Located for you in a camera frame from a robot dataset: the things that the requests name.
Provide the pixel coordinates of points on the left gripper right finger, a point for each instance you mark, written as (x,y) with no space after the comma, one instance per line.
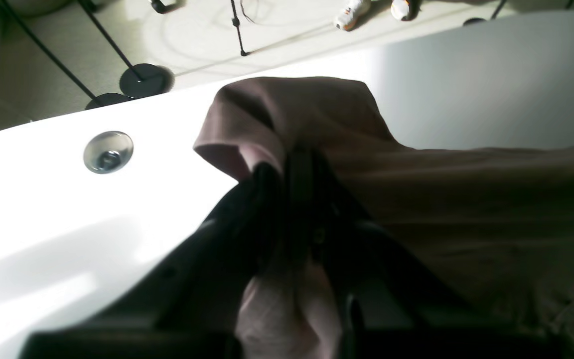
(389,304)

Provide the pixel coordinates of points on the mauve pink T-shirt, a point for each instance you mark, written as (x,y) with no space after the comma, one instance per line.
(495,224)

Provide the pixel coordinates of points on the black floor stand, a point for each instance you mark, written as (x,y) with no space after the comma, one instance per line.
(139,80)
(95,101)

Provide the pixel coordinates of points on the left black floor stand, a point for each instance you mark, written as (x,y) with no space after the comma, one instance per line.
(139,80)

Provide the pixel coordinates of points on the white orange shoe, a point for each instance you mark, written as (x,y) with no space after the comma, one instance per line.
(351,13)
(405,10)

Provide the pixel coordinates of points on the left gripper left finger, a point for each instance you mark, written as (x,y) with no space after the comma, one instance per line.
(186,307)

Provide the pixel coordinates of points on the right black floor stand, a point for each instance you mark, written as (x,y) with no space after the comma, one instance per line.
(95,101)

